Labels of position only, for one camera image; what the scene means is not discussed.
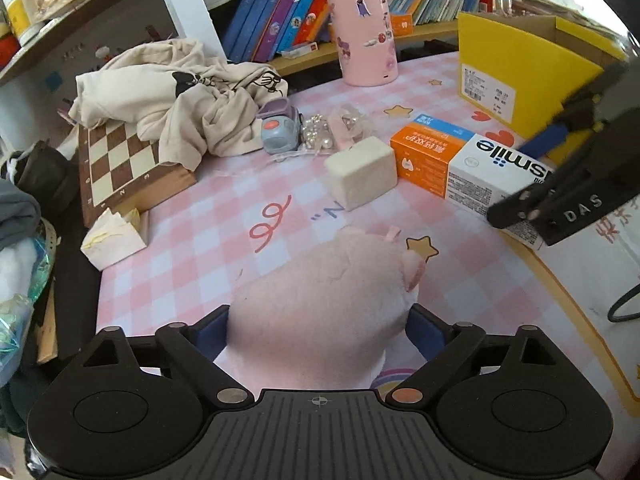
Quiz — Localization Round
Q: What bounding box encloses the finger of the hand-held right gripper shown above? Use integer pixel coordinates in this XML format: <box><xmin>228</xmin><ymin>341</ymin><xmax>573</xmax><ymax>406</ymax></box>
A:
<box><xmin>487</xmin><ymin>179</ymin><xmax>566</xmax><ymax>231</ymax></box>
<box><xmin>525</xmin><ymin>57</ymin><xmax>640</xmax><ymax>159</ymax></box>

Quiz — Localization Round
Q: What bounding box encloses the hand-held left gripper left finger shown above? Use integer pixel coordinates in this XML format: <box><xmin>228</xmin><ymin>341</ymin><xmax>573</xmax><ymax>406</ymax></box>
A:
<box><xmin>65</xmin><ymin>305</ymin><xmax>256</xmax><ymax>407</ymax></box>

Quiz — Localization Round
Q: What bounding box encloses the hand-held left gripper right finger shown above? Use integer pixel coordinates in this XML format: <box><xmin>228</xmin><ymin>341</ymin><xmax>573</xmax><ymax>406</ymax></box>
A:
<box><xmin>385</xmin><ymin>304</ymin><xmax>576</xmax><ymax>407</ymax></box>

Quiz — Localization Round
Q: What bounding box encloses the yellow cardboard box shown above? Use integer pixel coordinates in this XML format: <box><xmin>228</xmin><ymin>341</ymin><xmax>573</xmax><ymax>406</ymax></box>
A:
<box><xmin>457</xmin><ymin>12</ymin><xmax>628</xmax><ymax>142</ymax></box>

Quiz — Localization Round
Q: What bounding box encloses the orange white toothpaste box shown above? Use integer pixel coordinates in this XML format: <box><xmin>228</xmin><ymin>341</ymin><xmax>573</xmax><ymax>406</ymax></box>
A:
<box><xmin>390</xmin><ymin>112</ymin><xmax>558</xmax><ymax>252</ymax></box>

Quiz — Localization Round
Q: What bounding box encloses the pink plush toy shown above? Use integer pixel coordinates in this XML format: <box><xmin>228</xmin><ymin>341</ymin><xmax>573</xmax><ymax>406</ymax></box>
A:
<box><xmin>220</xmin><ymin>225</ymin><xmax>427</xmax><ymax>392</ymax></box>

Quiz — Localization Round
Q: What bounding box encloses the pink checked desk mat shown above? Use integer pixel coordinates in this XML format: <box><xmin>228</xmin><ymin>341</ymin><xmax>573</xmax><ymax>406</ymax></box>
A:
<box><xmin>95</xmin><ymin>52</ymin><xmax>640</xmax><ymax>396</ymax></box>

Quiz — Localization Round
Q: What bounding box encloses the white folded paper block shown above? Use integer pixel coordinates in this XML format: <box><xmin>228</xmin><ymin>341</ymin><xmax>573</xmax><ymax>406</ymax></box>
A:
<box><xmin>80</xmin><ymin>207</ymin><xmax>149</xmax><ymax>268</ymax></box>

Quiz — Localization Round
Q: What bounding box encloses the white rectangular block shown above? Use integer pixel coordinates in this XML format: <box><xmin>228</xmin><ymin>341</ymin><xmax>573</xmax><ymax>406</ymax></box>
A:
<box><xmin>324</xmin><ymin>136</ymin><xmax>399</xmax><ymax>212</ymax></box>

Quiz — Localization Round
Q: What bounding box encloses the wooden chessboard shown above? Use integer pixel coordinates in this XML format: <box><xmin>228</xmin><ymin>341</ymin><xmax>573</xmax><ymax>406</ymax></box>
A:
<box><xmin>77</xmin><ymin>120</ymin><xmax>197</xmax><ymax>228</ymax></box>

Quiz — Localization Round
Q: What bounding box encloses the iridescent plastic wrap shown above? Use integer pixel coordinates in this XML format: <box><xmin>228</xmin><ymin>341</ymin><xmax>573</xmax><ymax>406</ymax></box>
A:
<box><xmin>0</xmin><ymin>237</ymin><xmax>57</xmax><ymax>361</ymax></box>

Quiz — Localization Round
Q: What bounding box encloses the clear bag of beads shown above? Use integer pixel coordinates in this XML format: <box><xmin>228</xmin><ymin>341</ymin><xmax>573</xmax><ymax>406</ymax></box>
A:
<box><xmin>299</xmin><ymin>104</ymin><xmax>387</xmax><ymax>155</ymax></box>

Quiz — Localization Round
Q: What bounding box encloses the pink sticker-covered canister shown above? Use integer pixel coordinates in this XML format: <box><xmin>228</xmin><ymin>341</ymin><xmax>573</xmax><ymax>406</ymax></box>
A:
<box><xmin>324</xmin><ymin>0</ymin><xmax>400</xmax><ymax>87</ymax></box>

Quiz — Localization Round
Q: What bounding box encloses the grey purple toy car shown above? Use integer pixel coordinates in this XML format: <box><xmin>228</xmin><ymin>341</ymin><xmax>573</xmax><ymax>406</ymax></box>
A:
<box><xmin>256</xmin><ymin>99</ymin><xmax>305</xmax><ymax>153</ymax></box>

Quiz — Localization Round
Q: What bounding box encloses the dark bag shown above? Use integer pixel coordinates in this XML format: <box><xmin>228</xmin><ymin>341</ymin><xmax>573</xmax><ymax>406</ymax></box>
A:
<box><xmin>9</xmin><ymin>139</ymin><xmax>77</xmax><ymax>217</ymax></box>

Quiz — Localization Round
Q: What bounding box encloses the grey folded cloth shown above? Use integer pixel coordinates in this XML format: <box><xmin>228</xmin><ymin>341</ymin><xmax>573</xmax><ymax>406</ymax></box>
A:
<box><xmin>0</xmin><ymin>179</ymin><xmax>42</xmax><ymax>252</ymax></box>

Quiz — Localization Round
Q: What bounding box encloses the beige printed hoodie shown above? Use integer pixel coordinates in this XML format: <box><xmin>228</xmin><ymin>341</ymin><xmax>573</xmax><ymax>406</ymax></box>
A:
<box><xmin>67</xmin><ymin>40</ymin><xmax>291</xmax><ymax>171</ymax></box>

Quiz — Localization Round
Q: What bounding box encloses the row of colourful books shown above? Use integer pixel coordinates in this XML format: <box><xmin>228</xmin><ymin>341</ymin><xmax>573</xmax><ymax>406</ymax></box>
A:
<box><xmin>220</xmin><ymin>0</ymin><xmax>506</xmax><ymax>61</ymax></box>

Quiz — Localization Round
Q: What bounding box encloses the white wooden bookshelf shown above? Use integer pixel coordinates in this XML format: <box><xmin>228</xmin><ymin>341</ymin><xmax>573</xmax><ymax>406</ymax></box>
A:
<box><xmin>150</xmin><ymin>0</ymin><xmax>461</xmax><ymax>78</ymax></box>

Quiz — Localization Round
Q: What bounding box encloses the black cable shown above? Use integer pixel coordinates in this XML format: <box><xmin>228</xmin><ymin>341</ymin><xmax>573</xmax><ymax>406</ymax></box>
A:
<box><xmin>607</xmin><ymin>280</ymin><xmax>640</xmax><ymax>324</ymax></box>

